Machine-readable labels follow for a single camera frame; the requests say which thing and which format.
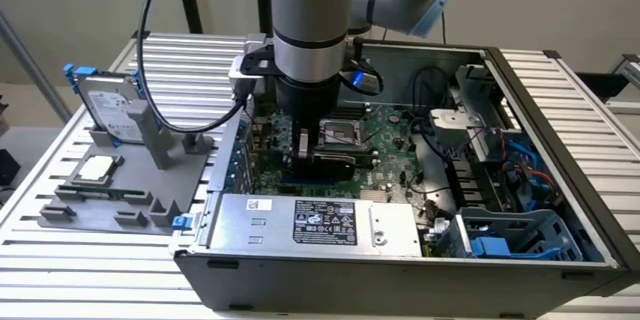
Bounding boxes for silver power supply unit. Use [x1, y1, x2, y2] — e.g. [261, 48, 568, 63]
[196, 193, 426, 258]

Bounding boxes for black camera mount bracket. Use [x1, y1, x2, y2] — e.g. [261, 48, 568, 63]
[237, 44, 277, 76]

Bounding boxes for CPU socket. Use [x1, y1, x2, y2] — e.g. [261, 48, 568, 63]
[317, 118, 372, 148]

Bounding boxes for silver chipset heatsink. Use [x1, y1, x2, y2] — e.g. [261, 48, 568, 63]
[357, 189, 392, 204]

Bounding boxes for silver CPU chip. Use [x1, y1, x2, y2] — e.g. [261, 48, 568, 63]
[77, 156, 120, 180]

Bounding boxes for red wire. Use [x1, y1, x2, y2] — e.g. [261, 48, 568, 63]
[517, 169, 557, 203]

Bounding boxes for black graphics card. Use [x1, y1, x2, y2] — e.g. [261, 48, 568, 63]
[281, 151, 358, 184]

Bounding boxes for green motherboard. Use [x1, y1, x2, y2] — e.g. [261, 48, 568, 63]
[237, 103, 426, 203]

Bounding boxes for RAM slot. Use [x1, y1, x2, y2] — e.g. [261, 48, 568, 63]
[314, 150, 377, 169]

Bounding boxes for blue-grey plastic disk bay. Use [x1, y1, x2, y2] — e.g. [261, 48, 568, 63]
[437, 205, 585, 262]

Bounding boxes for thick black camera cable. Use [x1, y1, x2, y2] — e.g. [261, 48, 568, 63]
[137, 0, 250, 134]

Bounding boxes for blue data wire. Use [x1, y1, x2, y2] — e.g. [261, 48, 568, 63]
[501, 139, 562, 211]

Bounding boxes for metal drive cage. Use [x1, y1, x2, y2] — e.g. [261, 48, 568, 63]
[428, 64, 526, 166]

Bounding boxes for black open PC case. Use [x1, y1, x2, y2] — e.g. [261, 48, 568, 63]
[168, 34, 632, 313]

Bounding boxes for green RAM stick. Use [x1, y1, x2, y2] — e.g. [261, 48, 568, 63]
[57, 184, 146, 200]

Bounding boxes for grey parts rack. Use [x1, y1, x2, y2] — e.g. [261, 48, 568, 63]
[36, 100, 217, 238]

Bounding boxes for aluminium frame rail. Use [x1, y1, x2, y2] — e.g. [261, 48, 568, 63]
[605, 52, 640, 113]

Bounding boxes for blue case latch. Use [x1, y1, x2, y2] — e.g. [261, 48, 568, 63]
[169, 214, 194, 232]

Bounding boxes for aluminium frame post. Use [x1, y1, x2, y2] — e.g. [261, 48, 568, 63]
[0, 8, 73, 123]

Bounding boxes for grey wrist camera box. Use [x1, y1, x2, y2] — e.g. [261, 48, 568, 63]
[228, 32, 274, 97]

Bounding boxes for black box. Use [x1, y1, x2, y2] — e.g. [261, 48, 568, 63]
[0, 148, 22, 187]

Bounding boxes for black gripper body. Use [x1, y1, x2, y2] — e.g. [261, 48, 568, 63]
[273, 72, 342, 158]

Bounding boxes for black wire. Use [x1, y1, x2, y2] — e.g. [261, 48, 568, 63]
[409, 66, 454, 137]

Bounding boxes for hard disk with blue bracket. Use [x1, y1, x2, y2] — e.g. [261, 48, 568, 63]
[62, 64, 153, 148]

